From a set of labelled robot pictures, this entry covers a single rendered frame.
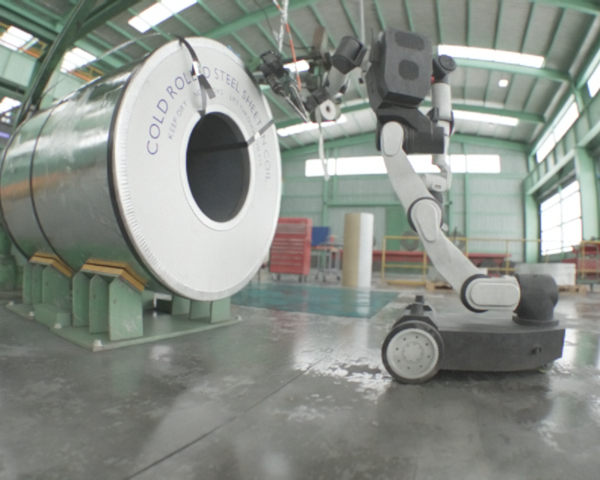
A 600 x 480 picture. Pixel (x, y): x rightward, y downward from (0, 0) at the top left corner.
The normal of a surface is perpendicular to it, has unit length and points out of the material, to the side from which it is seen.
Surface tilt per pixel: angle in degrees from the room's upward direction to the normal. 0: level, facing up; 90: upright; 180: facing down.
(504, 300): 90
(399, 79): 106
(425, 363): 90
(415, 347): 90
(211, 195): 72
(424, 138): 113
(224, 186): 84
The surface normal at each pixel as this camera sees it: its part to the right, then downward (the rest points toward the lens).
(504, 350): -0.30, -0.08
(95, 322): 0.92, 0.02
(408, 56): 0.05, 0.22
